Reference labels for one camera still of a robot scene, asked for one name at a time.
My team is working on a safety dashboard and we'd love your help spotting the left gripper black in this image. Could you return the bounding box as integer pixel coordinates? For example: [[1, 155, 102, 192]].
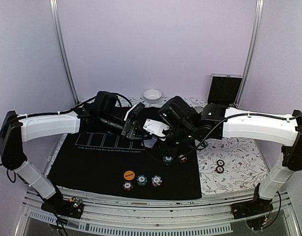
[[100, 112, 152, 142]]

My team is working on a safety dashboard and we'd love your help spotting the blue playing card deck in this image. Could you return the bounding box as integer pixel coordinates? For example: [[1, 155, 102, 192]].
[[144, 137, 158, 148]]

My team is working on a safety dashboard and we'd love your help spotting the green chip stack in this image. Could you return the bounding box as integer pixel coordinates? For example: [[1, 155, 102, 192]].
[[163, 156, 174, 165], [137, 175, 148, 186]]

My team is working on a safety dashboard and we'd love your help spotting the blue peach stack front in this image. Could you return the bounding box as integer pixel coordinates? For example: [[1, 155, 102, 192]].
[[151, 176, 162, 187]]

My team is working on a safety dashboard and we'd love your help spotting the orange big blind button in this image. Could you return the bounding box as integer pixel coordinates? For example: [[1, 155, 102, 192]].
[[123, 170, 135, 181]]

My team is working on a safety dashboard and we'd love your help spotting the green chip stack front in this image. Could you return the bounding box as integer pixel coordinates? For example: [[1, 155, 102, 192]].
[[137, 175, 148, 186]]

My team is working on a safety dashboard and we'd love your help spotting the red black chip stack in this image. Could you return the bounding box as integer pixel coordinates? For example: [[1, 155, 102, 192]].
[[215, 159, 225, 174]]

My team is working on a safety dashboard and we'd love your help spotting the red black stack front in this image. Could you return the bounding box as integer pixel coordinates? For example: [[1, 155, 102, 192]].
[[122, 181, 133, 191]]

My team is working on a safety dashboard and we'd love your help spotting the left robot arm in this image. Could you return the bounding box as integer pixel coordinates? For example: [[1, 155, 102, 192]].
[[0, 91, 144, 213]]

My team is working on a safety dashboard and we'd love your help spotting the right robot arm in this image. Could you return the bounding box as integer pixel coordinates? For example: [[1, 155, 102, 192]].
[[146, 96, 302, 214]]

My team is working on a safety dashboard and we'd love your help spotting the white ceramic bowl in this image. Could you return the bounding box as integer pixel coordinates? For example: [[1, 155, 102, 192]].
[[143, 89, 162, 103]]

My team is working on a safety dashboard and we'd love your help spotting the black poker mat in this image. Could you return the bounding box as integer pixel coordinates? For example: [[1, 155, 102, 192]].
[[47, 106, 203, 200]]

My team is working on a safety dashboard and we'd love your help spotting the floral tablecloth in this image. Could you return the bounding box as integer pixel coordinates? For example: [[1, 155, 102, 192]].
[[44, 97, 274, 197]]

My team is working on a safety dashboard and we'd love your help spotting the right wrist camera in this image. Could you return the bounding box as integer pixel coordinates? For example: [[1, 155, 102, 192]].
[[143, 119, 170, 141]]

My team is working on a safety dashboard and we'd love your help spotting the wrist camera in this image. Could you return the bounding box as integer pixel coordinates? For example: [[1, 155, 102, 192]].
[[143, 119, 170, 141], [123, 102, 145, 121]]

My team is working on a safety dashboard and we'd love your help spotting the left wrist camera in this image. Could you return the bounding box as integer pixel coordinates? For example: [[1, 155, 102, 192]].
[[123, 102, 145, 121]]

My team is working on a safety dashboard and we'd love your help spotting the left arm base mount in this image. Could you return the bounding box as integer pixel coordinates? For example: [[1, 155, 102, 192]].
[[41, 195, 84, 219]]

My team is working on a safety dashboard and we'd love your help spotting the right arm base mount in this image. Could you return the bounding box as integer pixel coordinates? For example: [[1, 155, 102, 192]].
[[231, 184, 273, 231]]

